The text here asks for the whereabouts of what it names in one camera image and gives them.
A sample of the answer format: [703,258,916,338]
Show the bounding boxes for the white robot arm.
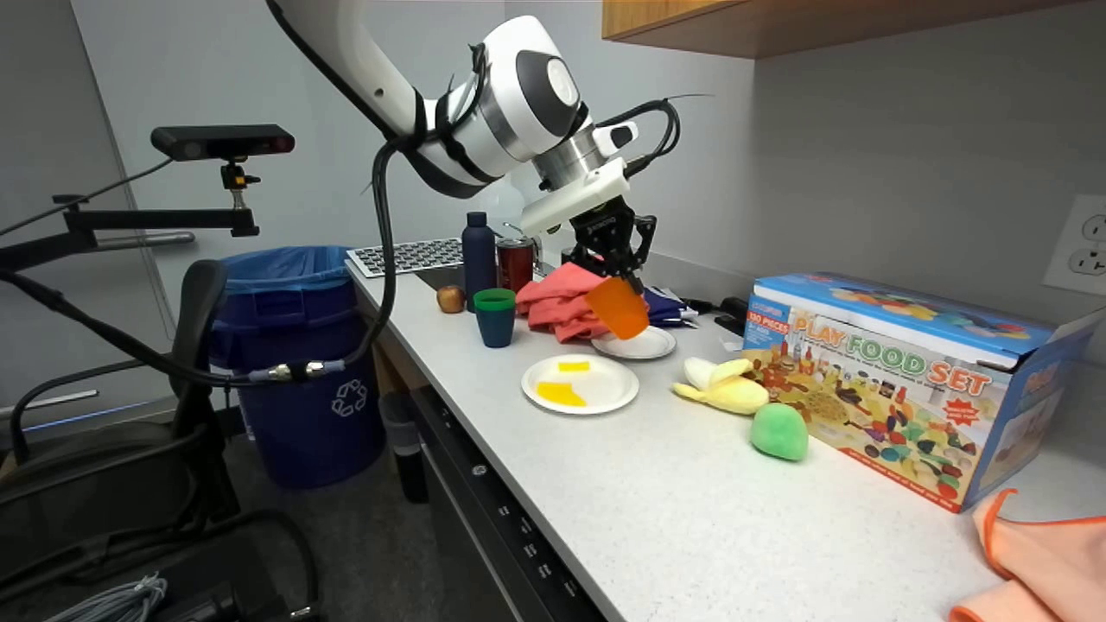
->
[267,0,657,278]

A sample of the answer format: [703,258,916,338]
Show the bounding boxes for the green and blue stacked cups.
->
[472,286,516,348]

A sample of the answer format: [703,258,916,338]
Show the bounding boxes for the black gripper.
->
[567,196,657,278]

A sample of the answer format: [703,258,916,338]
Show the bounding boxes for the yellow toy banana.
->
[674,356,771,420]

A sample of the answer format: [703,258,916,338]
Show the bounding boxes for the dark red cup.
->
[499,243,532,289]

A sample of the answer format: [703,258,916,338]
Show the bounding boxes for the black camera tripod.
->
[0,162,256,269]

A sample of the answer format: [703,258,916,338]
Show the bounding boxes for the blue play food box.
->
[743,272,1100,513]

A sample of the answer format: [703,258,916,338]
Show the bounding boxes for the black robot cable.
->
[0,134,684,391]

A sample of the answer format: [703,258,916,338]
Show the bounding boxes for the black camera on stand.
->
[153,125,295,159]

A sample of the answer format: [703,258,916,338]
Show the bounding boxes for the white wall outlet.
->
[1043,195,1106,295]

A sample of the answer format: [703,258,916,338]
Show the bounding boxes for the blue recycling bin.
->
[207,247,384,491]

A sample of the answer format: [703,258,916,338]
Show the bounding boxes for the orange plastic cup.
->
[583,278,650,338]

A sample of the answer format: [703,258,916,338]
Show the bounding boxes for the yellow toy fries bundle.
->
[537,380,588,408]

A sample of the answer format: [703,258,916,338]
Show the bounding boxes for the small blue packet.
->
[646,289,697,329]

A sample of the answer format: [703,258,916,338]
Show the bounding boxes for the single yellow toy fry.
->
[556,361,592,373]

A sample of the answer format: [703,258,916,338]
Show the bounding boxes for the white plate with fries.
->
[517,354,641,420]

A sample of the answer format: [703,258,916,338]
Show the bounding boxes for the green toy fruit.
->
[751,405,810,463]

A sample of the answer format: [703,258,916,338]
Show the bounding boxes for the wooden upper cabinet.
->
[603,0,1088,59]

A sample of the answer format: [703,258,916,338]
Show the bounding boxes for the keyboard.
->
[350,238,462,280]

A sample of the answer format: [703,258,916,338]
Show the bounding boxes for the dark blue bottle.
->
[461,210,499,299]

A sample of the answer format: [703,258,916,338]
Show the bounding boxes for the large coral red cloth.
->
[516,263,604,344]

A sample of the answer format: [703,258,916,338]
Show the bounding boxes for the small orange cloth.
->
[946,489,1106,622]

